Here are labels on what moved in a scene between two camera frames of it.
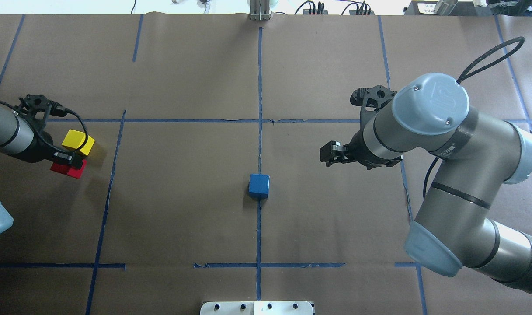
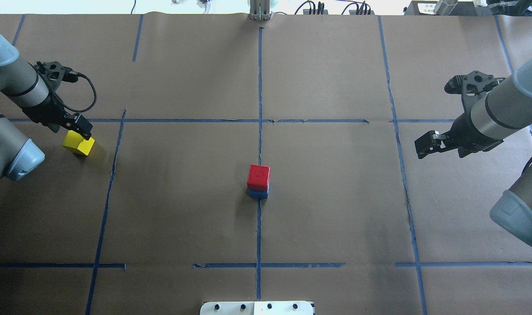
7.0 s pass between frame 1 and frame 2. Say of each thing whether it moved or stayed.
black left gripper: moved
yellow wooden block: stayed
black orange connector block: stayed
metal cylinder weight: stayed
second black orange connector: stayed
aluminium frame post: stayed
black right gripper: moved
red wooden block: moved
